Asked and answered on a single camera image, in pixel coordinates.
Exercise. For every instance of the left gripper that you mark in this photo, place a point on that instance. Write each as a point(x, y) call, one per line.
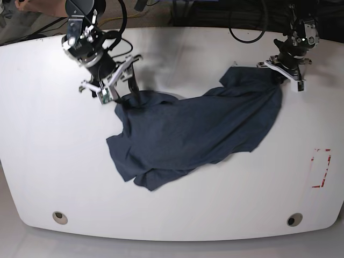
point(302, 37)

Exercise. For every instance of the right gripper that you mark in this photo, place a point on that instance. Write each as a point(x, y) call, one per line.
point(83, 43)

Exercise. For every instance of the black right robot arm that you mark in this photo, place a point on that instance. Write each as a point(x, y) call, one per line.
point(92, 10)

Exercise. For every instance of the right table grommet hole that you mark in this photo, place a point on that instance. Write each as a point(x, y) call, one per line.
point(294, 220)

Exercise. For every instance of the cardboard box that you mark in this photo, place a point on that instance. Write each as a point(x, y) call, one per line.
point(55, 8)

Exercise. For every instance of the table grommet hole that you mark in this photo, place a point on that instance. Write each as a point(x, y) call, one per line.
point(294, 220)
point(60, 218)

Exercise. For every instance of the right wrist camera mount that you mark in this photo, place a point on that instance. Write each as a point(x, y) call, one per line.
point(105, 88)

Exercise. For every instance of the left table grommet hole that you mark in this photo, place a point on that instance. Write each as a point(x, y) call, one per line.
point(60, 218)

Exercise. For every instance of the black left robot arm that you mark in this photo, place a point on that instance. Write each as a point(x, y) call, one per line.
point(303, 9)

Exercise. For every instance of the dark blue T-shirt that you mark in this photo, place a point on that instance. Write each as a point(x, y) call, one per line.
point(165, 138)

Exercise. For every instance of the red tape rectangle marking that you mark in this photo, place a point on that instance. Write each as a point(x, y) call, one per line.
point(319, 167)

